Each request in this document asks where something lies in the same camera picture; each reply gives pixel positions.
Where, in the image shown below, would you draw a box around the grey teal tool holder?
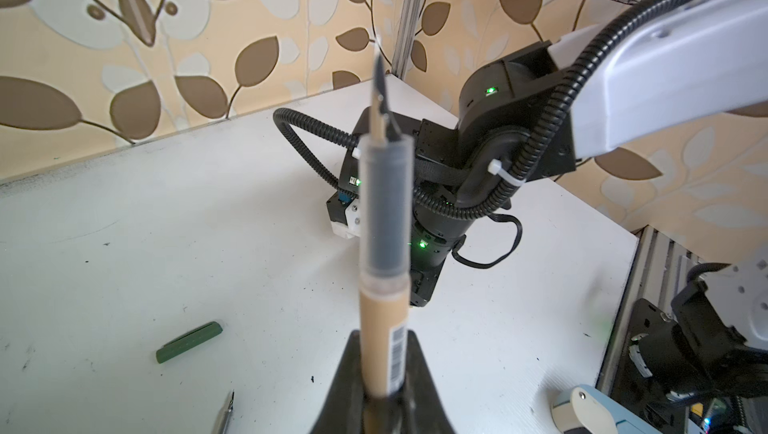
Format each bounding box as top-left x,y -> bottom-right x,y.
550,384 -> 659,434

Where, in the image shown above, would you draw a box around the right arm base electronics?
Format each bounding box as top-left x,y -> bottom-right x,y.
603,253 -> 767,433

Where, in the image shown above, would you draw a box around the aluminium frame rails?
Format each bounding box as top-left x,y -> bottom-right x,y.
391,0 -> 424,80

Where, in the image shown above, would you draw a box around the green pen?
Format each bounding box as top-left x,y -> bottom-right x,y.
213,391 -> 235,434

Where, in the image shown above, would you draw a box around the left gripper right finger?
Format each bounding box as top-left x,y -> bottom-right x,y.
404,330 -> 455,434

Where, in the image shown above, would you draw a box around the tan pen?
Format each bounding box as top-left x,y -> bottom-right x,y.
358,54 -> 414,399

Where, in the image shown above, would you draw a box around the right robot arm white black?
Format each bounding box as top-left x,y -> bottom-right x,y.
273,0 -> 767,306

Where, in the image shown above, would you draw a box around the green pen cap right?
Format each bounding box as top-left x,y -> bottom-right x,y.
155,321 -> 223,364

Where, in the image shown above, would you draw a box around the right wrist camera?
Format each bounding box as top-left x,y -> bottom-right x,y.
326,192 -> 360,239

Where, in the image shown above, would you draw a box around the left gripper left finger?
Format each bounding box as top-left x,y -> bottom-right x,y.
310,330 -> 365,434

